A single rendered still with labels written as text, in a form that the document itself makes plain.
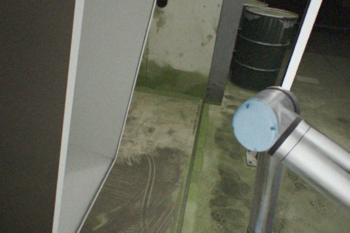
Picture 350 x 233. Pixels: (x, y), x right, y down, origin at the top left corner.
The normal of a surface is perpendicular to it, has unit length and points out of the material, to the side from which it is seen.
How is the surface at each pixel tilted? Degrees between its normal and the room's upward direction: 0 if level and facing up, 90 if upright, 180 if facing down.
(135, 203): 0
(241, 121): 88
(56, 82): 90
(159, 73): 90
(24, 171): 90
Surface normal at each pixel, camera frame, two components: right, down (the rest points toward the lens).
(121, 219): 0.10, -0.85
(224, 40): -0.18, 0.50
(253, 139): -0.72, 0.26
